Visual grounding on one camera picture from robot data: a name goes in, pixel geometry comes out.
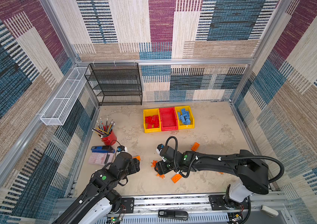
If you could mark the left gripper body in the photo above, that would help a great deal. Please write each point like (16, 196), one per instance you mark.
(133, 167)

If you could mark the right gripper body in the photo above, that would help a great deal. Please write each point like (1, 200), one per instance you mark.
(160, 168)

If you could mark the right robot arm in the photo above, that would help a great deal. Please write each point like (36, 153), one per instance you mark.
(255, 172)

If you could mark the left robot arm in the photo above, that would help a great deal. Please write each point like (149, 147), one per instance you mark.
(99, 197)

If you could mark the pink calculator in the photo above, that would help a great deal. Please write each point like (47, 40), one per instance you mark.
(101, 158)

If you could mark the blue stapler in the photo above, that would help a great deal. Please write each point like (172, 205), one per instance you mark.
(102, 149)

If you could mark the red metal pencil cup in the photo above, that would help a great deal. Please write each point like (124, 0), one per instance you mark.
(105, 131)

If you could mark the red plastic bin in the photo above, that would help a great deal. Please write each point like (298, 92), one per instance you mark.
(169, 120)

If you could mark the left yellow plastic bin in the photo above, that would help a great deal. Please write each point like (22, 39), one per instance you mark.
(151, 112)

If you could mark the yellow plastic bin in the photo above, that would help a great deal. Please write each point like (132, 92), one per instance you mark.
(151, 112)
(180, 125)

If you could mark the right yellow plastic bin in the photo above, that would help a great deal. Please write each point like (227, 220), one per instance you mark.
(180, 125)

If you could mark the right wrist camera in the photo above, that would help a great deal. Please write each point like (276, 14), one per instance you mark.
(159, 149)

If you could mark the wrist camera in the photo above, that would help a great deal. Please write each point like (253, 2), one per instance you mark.
(159, 149)
(120, 149)

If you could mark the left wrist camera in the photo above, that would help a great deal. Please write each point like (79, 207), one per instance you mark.
(120, 149)

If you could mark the black remote on rail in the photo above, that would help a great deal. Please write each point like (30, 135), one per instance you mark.
(173, 214)

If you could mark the black wire mesh shelf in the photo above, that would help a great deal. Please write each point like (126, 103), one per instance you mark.
(115, 83)

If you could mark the white wire wall basket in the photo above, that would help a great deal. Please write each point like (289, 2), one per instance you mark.
(62, 104)

